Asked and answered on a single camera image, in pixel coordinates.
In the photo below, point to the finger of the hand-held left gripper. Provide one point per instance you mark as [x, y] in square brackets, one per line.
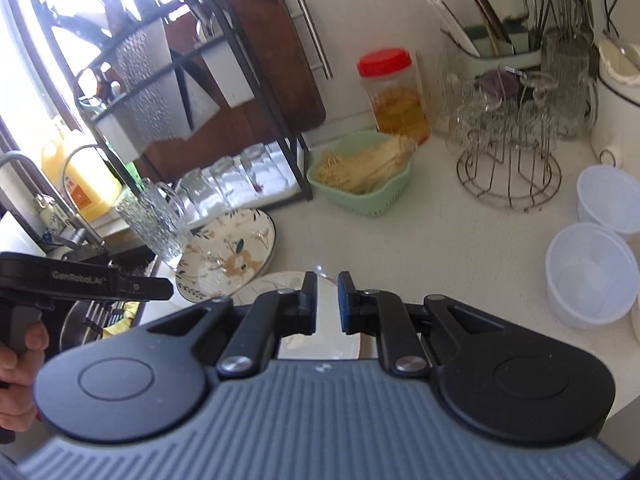
[150, 287]

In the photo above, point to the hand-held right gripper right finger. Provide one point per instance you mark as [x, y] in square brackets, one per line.
[346, 305]

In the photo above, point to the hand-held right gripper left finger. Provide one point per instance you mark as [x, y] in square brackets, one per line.
[310, 305]

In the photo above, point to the plain white plate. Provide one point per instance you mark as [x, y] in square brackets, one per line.
[330, 345]

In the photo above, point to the floral ceramic plate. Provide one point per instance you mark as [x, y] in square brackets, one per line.
[225, 255]

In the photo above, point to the white plastic bowl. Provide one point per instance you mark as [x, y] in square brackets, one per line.
[587, 280]
[612, 195]

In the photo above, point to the person's left hand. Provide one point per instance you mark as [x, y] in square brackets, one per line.
[20, 375]

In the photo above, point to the yellow cloth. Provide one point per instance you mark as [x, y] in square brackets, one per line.
[122, 320]

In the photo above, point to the dark kitchen sink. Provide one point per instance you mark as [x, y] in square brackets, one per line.
[100, 320]

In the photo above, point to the tall textured drinking glass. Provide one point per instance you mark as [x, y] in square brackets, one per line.
[152, 220]

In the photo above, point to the metal sink faucet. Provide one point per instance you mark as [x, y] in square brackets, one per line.
[50, 205]

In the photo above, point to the yellow detergent bottle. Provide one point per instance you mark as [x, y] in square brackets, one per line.
[80, 175]

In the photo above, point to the small clear glass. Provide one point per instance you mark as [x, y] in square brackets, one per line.
[196, 192]
[225, 182]

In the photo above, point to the green basket of dried noodles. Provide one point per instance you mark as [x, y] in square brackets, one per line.
[365, 175]

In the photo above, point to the small clear glass red mark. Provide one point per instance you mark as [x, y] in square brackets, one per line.
[254, 170]

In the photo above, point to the white perforated cutlery holder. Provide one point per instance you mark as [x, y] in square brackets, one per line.
[140, 85]

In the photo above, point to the red-lidded clear plastic jar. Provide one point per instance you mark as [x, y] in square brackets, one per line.
[395, 100]

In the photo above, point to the black metal dish rack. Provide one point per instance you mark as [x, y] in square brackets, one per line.
[165, 75]

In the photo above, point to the cluster of textured glass cups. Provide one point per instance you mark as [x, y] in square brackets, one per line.
[500, 115]

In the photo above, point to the dark wooden cutting board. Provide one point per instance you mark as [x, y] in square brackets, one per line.
[270, 50]

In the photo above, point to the purple round object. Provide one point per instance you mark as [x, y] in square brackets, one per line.
[497, 85]

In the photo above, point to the green and white utensil holder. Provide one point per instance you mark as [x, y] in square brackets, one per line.
[500, 57]

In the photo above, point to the white spatula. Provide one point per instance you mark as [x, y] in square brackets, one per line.
[457, 25]

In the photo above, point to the textured glass pitcher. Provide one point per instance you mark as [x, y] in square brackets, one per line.
[570, 80]

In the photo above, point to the brown chopsticks bundle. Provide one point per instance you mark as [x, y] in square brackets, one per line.
[490, 20]

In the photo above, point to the white electric cooking pot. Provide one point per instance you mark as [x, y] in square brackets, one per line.
[617, 100]

